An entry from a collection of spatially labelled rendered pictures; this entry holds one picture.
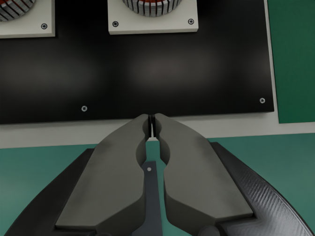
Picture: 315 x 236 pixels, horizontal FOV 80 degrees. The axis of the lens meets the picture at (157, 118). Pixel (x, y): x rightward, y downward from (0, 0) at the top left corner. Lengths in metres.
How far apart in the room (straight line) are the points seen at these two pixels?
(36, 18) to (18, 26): 0.03
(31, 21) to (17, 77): 0.09
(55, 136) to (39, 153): 0.89
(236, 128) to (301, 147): 1.04
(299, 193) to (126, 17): 1.29
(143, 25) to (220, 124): 0.21
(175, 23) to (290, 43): 0.22
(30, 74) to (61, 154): 0.86
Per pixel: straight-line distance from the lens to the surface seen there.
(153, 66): 0.33
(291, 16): 0.48
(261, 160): 1.26
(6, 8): 0.39
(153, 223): 1.18
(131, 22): 0.35
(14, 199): 1.37
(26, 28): 0.40
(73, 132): 0.36
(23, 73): 0.39
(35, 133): 0.39
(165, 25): 0.35
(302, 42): 0.47
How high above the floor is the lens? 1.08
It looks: 85 degrees down
